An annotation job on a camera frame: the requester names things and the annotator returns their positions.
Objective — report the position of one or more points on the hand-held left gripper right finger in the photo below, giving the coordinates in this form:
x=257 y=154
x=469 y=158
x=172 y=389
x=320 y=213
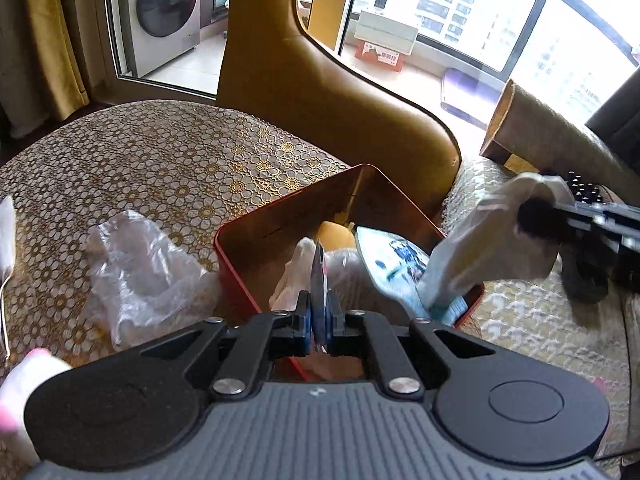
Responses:
x=327 y=330

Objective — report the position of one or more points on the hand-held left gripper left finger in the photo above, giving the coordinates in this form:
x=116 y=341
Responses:
x=305 y=330

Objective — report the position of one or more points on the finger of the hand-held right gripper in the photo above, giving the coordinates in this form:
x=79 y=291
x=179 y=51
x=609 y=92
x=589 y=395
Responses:
x=537 y=216

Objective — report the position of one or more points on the thin packet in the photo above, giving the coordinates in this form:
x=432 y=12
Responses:
x=317 y=280

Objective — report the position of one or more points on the grey wrapper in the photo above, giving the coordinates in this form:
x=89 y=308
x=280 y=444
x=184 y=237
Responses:
x=490 y=245

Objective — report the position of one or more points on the blue white packet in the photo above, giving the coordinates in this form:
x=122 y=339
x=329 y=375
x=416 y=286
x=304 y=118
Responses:
x=395 y=260

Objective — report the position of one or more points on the red metal box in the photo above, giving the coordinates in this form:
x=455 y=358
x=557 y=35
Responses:
x=350 y=200

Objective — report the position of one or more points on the yellow item in box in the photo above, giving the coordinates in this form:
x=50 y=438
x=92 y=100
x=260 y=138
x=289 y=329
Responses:
x=334 y=234

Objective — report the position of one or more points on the dark monitor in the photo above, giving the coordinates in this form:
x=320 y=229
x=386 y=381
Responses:
x=620 y=115

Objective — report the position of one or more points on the clear plastic bag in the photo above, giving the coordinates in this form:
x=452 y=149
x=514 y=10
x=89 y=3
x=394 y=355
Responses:
x=140 y=270

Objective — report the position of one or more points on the red white cardboard box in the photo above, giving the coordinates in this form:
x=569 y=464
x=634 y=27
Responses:
x=377 y=57

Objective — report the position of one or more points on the brown leather chair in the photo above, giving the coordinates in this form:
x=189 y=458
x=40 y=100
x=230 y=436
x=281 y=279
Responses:
x=325 y=85

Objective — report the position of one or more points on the white plush toy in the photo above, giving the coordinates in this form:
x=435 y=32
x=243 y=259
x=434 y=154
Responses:
x=25 y=400

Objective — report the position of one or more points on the washing machine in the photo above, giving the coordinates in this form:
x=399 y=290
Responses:
x=160 y=15

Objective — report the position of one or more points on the yellow curtain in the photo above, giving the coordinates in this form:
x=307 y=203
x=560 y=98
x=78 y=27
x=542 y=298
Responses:
x=50 y=35

